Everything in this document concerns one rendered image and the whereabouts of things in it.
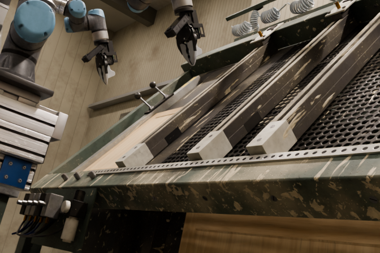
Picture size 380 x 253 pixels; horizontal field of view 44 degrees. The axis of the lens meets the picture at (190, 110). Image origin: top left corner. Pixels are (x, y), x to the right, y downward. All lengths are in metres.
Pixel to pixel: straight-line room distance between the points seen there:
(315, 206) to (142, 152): 0.95
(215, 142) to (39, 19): 0.65
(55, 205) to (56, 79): 7.99
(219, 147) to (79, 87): 8.62
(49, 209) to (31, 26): 0.75
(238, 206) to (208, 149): 0.28
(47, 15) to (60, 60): 8.45
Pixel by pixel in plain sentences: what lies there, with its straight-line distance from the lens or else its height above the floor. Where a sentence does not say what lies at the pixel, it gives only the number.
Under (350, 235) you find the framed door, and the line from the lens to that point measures 1.25.
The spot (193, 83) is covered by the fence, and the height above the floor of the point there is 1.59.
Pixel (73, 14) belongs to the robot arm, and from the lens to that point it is 2.22.
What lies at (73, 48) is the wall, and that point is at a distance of 10.15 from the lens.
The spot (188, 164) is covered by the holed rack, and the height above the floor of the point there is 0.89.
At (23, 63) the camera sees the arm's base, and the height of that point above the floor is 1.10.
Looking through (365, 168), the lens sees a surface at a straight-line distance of 0.98.
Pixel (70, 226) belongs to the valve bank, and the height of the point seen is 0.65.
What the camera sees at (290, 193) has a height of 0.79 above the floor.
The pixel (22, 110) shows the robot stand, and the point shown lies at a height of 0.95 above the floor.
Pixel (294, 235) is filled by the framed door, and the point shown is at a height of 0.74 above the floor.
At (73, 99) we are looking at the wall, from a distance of 9.92.
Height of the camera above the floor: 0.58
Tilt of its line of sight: 19 degrees up
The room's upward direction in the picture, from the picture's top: 12 degrees clockwise
